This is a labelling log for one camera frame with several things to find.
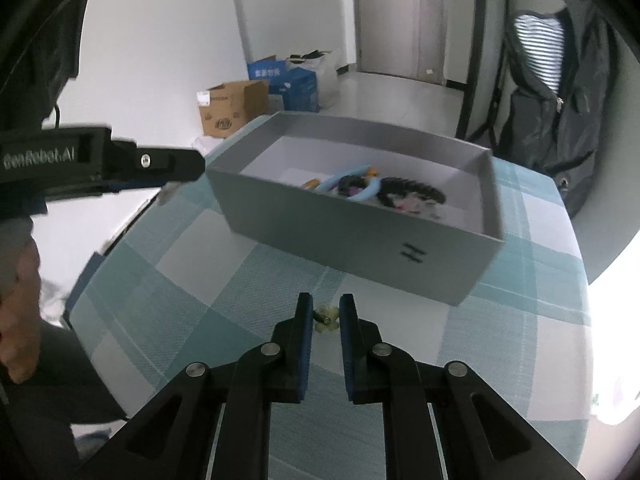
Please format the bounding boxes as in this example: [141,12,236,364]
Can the grey door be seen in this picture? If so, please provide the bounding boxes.
[350,0,448,83]

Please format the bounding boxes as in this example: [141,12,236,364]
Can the grey cardboard box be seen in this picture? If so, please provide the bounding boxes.
[206,111,505,307]

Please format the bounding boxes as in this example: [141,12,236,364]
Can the large black spiral hair tie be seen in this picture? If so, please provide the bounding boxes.
[377,176,447,208]

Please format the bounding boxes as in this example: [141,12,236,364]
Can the large blue box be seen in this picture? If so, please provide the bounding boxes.
[268,66,320,112]

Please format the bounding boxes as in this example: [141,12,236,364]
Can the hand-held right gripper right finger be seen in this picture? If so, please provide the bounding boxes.
[339,292,586,480]

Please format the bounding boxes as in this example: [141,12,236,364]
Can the light blue hair tie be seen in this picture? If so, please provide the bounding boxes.
[301,164,383,204]

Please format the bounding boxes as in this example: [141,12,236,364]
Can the dark jacket with striped shirt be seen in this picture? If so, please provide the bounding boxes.
[500,0,618,216]

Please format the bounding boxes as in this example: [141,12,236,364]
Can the person's left hand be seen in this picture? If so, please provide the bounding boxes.
[0,230,45,377]

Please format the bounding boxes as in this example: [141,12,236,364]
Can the white plastic bag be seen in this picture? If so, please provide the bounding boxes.
[287,50,341,108]

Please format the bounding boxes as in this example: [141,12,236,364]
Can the teal checked tablecloth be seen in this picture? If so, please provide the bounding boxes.
[67,130,596,480]

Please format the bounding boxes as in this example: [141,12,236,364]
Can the brown cardboard box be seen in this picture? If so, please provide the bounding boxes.
[197,80,271,138]

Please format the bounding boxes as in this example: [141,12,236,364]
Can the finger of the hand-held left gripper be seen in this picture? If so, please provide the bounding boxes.
[44,178,175,202]
[107,137,207,185]

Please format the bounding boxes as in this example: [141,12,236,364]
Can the white floral cloth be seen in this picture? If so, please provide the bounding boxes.
[590,370,640,427]

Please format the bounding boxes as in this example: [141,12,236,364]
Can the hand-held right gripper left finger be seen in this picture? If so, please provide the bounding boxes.
[82,292,315,480]

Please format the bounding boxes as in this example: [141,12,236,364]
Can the striped shirt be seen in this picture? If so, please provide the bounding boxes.
[515,12,566,93]

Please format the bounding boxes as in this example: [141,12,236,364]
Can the white flower earring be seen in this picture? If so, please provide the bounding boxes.
[313,304,341,334]

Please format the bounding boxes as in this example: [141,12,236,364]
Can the small blue box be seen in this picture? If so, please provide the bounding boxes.
[247,59,290,81]

